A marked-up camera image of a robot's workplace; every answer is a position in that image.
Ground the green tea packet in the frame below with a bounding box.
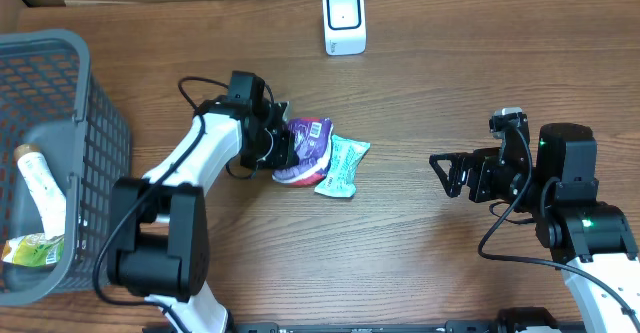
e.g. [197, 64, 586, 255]
[1, 233, 64, 268]

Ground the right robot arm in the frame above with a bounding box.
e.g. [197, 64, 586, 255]
[429, 116, 639, 332]

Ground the teal snack packet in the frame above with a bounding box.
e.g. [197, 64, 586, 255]
[314, 134, 371, 198]

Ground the grey plastic mesh basket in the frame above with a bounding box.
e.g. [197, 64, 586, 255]
[1, 29, 132, 306]

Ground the white cosmetic tube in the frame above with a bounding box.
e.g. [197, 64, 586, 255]
[14, 144, 67, 240]

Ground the purple snack packet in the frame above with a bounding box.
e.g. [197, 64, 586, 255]
[272, 117, 334, 186]

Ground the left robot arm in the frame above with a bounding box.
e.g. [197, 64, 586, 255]
[96, 97, 297, 332]

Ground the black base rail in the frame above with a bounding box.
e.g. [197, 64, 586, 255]
[144, 306, 586, 333]

